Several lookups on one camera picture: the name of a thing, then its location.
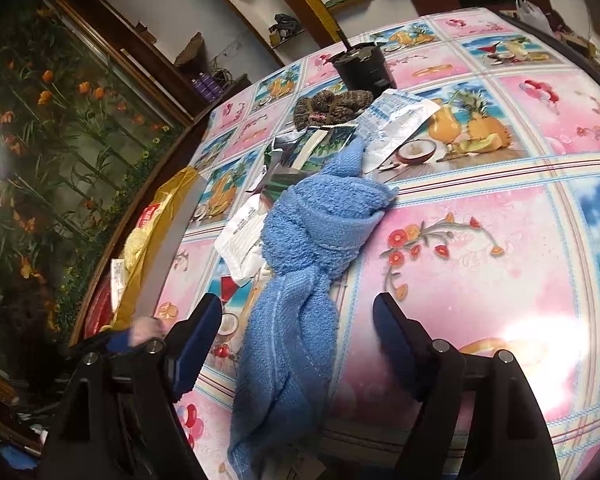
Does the white foil packet blue print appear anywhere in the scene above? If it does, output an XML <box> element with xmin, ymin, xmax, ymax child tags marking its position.
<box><xmin>357</xmin><ymin>87</ymin><xmax>443</xmax><ymax>173</ymax></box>

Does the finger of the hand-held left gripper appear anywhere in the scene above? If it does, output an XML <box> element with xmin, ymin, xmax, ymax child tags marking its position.
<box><xmin>70</xmin><ymin>327</ymin><xmax>136</xmax><ymax>361</ymax></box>

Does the brown twine ball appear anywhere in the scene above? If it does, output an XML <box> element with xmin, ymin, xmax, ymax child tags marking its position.
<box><xmin>293</xmin><ymin>87</ymin><xmax>376</xmax><ymax>128</ymax></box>

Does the red yellow label packet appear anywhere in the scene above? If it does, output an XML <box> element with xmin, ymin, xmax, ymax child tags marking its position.
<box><xmin>137</xmin><ymin>195</ymin><xmax>173</xmax><ymax>228</ymax></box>

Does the pink fluffy cloth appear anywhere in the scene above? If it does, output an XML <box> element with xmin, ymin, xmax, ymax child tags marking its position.
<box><xmin>130</xmin><ymin>316</ymin><xmax>165</xmax><ymax>348</ymax></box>

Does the pink printed tablecloth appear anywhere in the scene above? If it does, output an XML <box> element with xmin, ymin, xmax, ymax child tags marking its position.
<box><xmin>155</xmin><ymin>7</ymin><xmax>600</xmax><ymax>480</ymax></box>

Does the white plastic bag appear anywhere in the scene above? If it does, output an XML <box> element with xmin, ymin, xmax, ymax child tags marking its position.
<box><xmin>515</xmin><ymin>0</ymin><xmax>551</xmax><ymax>33</ymax></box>

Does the black round device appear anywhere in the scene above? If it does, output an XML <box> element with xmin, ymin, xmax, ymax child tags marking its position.
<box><xmin>332</xmin><ymin>42</ymin><xmax>397</xmax><ymax>92</ymax></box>

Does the white lemon print packet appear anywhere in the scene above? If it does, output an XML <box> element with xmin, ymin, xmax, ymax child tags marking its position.
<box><xmin>214</xmin><ymin>192</ymin><xmax>281</xmax><ymax>281</ymax></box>

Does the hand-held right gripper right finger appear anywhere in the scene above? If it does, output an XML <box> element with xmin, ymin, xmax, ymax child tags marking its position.
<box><xmin>372</xmin><ymin>291</ymin><xmax>562</xmax><ymax>480</ymax></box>

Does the red ribbed packet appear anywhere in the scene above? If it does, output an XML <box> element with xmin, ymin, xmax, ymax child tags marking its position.
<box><xmin>82</xmin><ymin>280</ymin><xmax>118</xmax><ymax>336</ymax></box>

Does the brown cardboard piece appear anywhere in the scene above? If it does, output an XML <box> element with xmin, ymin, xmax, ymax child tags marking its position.
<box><xmin>172</xmin><ymin>32</ymin><xmax>206</xmax><ymax>68</ymax></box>

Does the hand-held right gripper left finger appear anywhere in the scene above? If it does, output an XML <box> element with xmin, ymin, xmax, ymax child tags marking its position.
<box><xmin>40</xmin><ymin>292</ymin><xmax>224</xmax><ymax>480</ymax></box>

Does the tropical print clear bag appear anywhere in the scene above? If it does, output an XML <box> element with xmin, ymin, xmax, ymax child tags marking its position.
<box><xmin>280</xmin><ymin>125</ymin><xmax>361</xmax><ymax>173</ymax></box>

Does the blue terry towel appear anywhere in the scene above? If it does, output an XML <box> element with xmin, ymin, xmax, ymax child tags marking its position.
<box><xmin>227</xmin><ymin>139</ymin><xmax>400</xmax><ymax>480</ymax></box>

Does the gold foil bag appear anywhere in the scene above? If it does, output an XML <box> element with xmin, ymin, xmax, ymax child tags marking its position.
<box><xmin>70</xmin><ymin>166</ymin><xmax>210</xmax><ymax>346</ymax></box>

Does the dark tool on shelf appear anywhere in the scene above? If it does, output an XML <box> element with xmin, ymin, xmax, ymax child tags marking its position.
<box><xmin>269</xmin><ymin>12</ymin><xmax>303</xmax><ymax>43</ymax></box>

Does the flower wall panel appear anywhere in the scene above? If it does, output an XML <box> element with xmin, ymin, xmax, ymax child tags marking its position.
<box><xmin>0</xmin><ymin>5</ymin><xmax>191</xmax><ymax>341</ymax></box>

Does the cream fluffy towel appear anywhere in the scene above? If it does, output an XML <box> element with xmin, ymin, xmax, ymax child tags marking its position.
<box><xmin>124</xmin><ymin>227</ymin><xmax>148</xmax><ymax>271</ymax></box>

